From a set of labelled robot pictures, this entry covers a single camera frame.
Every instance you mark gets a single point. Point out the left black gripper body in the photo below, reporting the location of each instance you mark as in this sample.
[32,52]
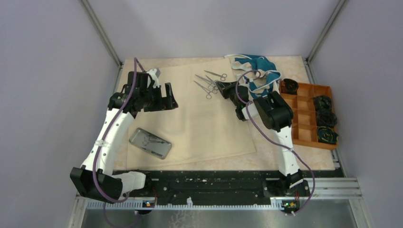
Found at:
[150,94]

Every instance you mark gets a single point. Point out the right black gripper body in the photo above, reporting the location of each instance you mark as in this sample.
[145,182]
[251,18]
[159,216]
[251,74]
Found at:
[235,103]

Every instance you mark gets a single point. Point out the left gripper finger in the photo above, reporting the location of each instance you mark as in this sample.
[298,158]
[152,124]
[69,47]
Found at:
[169,100]
[158,105]

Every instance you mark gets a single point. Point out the steel forceps laid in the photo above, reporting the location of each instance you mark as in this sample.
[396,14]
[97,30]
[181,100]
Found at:
[208,92]
[213,88]

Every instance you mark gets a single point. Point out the beige cloth drape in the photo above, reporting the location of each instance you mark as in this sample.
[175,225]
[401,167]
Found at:
[200,129]

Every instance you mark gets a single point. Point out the metal instrument tray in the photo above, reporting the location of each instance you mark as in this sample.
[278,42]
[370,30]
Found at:
[158,150]

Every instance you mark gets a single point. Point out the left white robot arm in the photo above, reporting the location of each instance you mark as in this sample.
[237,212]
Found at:
[94,179]

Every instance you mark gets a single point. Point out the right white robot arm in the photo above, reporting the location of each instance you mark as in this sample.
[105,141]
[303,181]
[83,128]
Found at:
[277,116]

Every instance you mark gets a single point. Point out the blue and beige cloth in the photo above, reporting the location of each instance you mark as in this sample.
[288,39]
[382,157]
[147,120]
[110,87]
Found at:
[257,73]

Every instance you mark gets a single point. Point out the steel scissors in tray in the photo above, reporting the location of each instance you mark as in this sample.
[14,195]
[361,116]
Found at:
[149,140]

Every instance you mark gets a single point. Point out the black rolled item top-left compartment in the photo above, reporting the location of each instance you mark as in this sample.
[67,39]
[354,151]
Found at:
[289,86]

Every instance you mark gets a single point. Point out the orange compartment tray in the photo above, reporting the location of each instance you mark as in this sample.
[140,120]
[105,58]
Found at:
[304,127]

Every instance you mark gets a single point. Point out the black green rolled item upper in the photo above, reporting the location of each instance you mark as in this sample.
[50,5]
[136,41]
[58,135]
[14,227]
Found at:
[322,102]

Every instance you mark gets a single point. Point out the black green rolled item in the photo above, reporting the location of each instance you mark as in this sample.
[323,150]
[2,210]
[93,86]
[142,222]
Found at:
[322,102]
[327,135]

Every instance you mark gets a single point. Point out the black rolled item middle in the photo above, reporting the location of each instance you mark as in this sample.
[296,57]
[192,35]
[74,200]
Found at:
[326,118]

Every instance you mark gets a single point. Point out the black green rolled item lower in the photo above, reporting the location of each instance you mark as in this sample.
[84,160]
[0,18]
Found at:
[327,135]

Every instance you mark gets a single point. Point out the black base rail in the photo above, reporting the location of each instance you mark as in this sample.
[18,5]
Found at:
[221,188]

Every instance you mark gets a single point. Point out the aluminium frame rail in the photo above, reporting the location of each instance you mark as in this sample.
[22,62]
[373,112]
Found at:
[319,189]

